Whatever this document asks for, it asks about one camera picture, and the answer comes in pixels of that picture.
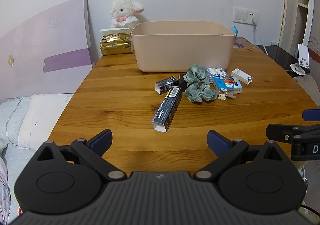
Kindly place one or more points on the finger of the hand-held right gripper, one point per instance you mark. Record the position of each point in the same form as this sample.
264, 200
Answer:
277, 131
311, 114

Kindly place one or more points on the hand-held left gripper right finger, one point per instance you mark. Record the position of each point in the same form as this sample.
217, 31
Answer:
217, 141

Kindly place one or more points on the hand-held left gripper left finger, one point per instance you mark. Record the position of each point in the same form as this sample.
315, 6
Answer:
101, 139

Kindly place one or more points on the wooden clip with bear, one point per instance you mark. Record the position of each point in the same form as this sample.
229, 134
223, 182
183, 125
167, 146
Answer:
222, 95

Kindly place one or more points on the green striped scrunchie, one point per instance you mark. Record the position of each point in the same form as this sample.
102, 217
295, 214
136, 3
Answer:
198, 89

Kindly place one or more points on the long dark blue box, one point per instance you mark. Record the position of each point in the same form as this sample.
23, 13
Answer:
167, 109

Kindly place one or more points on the small white box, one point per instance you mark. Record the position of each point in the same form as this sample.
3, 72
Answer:
241, 76

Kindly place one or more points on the small black box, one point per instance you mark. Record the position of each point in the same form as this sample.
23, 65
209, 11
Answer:
182, 83

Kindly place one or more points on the blue white patterned packet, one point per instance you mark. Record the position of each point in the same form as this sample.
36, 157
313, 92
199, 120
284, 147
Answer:
217, 72

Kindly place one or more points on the small dark blue box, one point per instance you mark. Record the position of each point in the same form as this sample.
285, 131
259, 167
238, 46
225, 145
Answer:
166, 84

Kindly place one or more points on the beige plastic storage bin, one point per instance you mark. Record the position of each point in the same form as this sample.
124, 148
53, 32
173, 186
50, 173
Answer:
182, 51

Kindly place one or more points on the grey cloth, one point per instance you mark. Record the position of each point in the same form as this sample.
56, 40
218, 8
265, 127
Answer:
308, 84

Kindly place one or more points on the white phone stand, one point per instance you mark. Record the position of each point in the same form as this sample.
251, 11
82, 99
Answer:
303, 56

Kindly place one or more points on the white pillow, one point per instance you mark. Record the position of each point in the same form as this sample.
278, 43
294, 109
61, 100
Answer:
45, 117

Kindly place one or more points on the black side table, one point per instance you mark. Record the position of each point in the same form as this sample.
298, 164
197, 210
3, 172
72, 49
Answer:
280, 56

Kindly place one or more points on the light blue checked quilt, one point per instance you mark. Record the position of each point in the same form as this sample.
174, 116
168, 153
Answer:
13, 119

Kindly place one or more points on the purple floral table mat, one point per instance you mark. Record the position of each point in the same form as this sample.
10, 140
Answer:
243, 44

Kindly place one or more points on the gold foil packet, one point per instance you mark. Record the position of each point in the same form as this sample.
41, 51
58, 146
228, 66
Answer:
116, 44

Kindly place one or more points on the floral bed sheet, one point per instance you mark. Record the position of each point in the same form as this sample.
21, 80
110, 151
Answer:
6, 185

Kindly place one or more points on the purple bed headboard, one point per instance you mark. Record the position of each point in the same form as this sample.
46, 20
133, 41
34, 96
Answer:
45, 49

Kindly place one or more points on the small blue toy figure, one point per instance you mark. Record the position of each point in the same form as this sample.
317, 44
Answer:
234, 31

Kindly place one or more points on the white flat box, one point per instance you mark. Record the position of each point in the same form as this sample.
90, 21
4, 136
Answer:
112, 30

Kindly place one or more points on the white plush lamb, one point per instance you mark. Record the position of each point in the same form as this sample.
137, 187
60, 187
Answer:
123, 12

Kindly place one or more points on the white wall switch socket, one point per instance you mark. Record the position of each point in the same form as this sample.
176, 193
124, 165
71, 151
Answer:
241, 15

